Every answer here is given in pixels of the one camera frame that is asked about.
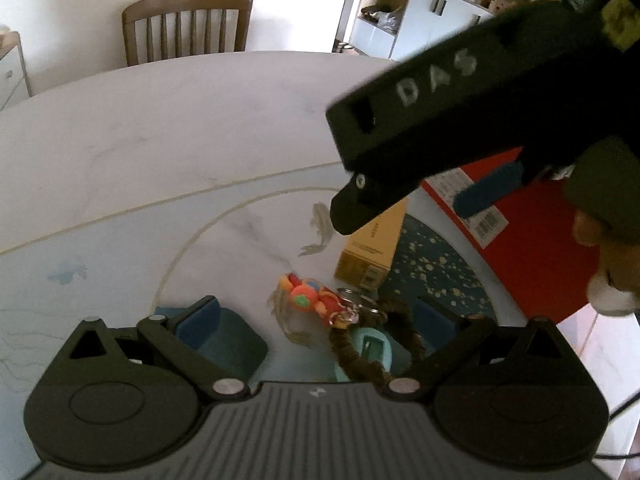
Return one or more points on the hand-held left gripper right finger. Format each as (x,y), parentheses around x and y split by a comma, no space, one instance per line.
(432,322)

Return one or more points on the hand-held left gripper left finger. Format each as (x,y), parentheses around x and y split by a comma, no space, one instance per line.
(197,320)

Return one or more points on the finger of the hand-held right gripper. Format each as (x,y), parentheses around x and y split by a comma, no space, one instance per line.
(350,210)
(487,190)

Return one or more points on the person's right forearm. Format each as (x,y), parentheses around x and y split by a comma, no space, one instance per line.
(605,185)

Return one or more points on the person's right hand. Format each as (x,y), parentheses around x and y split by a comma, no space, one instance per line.
(622,270)

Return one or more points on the teal flat pouch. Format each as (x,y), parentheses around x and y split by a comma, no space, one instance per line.
(235,345)

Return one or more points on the yellow cardboard box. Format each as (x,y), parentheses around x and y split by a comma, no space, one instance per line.
(372,255)

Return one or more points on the red cardboard box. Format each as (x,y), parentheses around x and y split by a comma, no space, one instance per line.
(535,255)

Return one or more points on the white shelf cabinet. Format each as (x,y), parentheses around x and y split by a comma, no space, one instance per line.
(430,25)

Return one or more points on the wooden chair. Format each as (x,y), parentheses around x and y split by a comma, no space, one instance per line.
(187,5)

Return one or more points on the white drawer cabinet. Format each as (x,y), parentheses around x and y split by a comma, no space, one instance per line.
(10,75)

